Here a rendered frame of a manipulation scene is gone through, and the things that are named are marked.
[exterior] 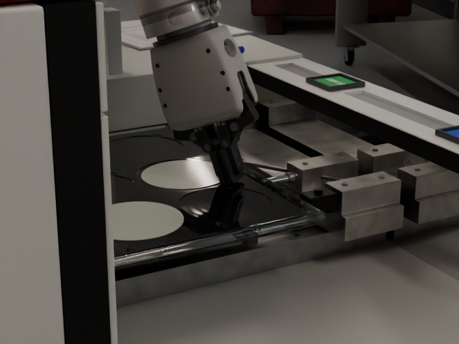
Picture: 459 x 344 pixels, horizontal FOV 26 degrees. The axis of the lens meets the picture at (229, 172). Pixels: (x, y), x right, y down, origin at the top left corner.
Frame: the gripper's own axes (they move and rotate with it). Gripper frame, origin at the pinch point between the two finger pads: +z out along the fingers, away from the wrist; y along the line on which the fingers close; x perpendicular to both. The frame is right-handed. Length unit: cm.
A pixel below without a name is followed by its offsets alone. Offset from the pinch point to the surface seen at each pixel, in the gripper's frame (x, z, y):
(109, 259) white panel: 61, -9, -29
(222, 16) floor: -509, -1, 272
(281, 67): -31.5, -5.8, 5.5
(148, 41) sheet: -32.7, -14.6, 26.2
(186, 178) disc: 1.2, 0.3, 5.1
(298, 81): -23.7, -4.1, -0.1
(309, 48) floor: -442, 30, 187
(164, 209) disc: 10.6, 1.1, 2.7
